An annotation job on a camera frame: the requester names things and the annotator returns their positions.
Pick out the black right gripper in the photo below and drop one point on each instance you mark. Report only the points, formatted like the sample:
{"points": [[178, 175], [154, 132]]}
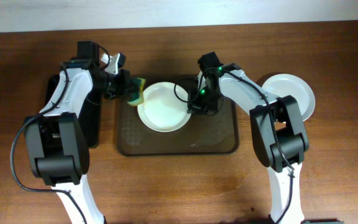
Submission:
{"points": [[198, 106]]}

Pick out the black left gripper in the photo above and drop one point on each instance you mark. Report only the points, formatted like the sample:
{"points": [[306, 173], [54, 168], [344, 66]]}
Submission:
{"points": [[124, 83]]}

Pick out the green yellow sponge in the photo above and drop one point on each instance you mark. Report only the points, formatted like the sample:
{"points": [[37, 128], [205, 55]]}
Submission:
{"points": [[136, 96]]}

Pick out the cream white plate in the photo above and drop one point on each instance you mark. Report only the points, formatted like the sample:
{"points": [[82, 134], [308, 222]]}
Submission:
{"points": [[161, 110]]}

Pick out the pale green plate with sauce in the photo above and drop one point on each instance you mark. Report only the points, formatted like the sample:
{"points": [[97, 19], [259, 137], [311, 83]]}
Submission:
{"points": [[286, 84]]}

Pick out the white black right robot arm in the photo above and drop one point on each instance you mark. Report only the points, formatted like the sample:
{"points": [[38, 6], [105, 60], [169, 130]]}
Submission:
{"points": [[278, 133]]}

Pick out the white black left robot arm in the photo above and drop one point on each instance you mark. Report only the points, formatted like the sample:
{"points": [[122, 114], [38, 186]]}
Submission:
{"points": [[56, 138]]}

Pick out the brown serving tray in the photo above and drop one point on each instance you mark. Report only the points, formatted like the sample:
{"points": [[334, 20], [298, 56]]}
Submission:
{"points": [[202, 134]]}

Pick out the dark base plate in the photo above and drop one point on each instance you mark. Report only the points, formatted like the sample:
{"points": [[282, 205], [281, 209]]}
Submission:
{"points": [[322, 222]]}

